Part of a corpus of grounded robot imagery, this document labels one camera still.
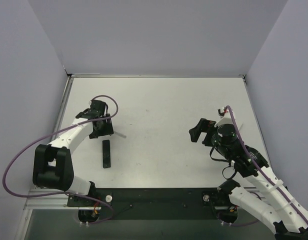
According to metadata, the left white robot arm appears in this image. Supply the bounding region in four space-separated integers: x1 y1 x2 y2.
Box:
32 99 114 206

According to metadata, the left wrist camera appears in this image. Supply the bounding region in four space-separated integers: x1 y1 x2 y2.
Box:
90 99 107 114

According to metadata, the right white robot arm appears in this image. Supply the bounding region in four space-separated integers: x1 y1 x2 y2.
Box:
189 118 308 240

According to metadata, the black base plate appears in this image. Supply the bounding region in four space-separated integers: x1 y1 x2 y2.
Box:
67 187 238 223

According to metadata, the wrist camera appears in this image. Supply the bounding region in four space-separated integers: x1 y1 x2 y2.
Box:
214 106 236 127
90 99 107 114

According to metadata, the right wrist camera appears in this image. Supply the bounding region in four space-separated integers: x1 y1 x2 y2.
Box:
214 106 236 127

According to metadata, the black remote control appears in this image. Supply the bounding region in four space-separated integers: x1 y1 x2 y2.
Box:
102 139 111 169

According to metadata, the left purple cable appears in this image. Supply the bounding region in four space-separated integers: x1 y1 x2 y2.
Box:
2 94 119 225

